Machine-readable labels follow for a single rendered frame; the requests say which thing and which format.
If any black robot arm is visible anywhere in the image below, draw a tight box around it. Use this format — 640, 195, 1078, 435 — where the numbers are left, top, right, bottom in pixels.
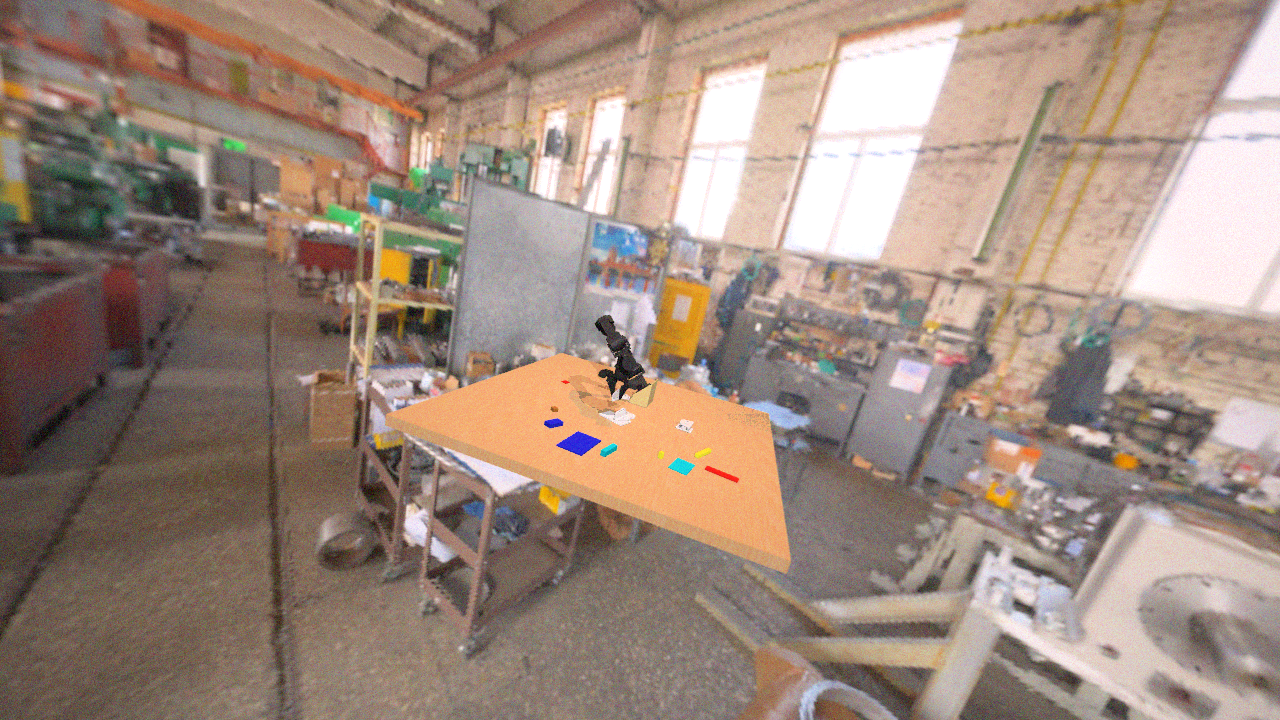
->
595, 315, 650, 392

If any red flat bar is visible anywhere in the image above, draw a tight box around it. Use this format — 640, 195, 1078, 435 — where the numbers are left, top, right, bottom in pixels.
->
705, 466, 739, 483

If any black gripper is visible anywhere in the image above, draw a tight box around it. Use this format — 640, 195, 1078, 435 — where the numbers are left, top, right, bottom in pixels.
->
598, 363, 643, 398

